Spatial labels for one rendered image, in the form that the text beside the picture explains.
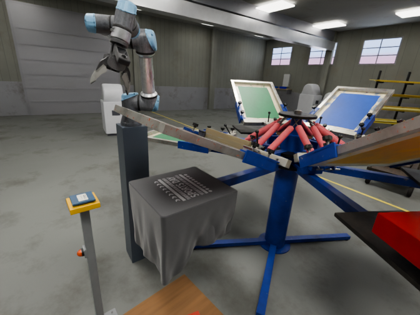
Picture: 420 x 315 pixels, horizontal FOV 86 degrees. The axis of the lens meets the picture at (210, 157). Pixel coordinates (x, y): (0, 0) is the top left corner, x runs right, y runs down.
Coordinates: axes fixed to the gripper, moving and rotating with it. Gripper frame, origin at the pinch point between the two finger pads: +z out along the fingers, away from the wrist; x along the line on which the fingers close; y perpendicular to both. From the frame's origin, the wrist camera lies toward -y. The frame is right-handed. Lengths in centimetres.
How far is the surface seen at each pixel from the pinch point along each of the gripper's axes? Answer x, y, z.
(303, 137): -130, -20, -8
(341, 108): -241, 6, -56
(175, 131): -17.4, -29.2, 7.9
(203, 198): -52, -19, 41
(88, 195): -4, 12, 53
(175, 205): -36, -17, 45
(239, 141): -72, -13, 7
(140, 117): -12.2, -7.2, 7.6
